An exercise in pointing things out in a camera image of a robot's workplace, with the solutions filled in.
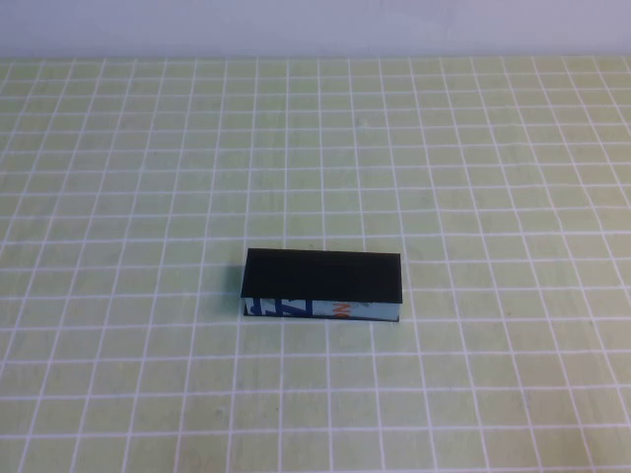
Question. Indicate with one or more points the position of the black glasses case printed front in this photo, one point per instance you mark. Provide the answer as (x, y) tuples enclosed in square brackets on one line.
[(320, 276)]

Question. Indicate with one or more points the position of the green checked tablecloth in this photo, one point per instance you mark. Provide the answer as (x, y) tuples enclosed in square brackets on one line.
[(148, 394)]

